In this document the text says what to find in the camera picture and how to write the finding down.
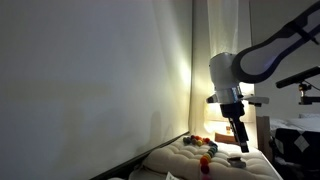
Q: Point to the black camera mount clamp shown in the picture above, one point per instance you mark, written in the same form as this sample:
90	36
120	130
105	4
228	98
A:
305	99

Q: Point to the multicolour felt ball garland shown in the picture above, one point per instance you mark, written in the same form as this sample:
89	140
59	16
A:
204	160

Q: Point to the white sheer curtain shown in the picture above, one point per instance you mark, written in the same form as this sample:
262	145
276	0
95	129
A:
223	26

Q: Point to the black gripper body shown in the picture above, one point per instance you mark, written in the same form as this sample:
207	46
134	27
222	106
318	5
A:
232	111

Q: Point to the wooden bed post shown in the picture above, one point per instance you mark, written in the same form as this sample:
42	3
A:
263	136

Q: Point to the black bar stereo camera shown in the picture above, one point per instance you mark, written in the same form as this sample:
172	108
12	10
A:
296	78

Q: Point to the bed with white sheets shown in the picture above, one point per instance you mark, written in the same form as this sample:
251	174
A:
306	120

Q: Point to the cream shade wooden table lamp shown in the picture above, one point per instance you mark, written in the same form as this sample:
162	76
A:
212	115

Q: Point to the large white tufted cushion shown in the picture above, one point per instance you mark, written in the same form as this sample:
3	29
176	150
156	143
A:
180	158

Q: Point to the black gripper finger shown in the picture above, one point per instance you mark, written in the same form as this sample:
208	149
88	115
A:
244	140
235	128

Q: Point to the white printed booklet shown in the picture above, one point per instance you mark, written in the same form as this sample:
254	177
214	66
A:
171	176

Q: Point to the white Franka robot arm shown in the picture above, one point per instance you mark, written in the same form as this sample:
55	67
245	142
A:
253	63

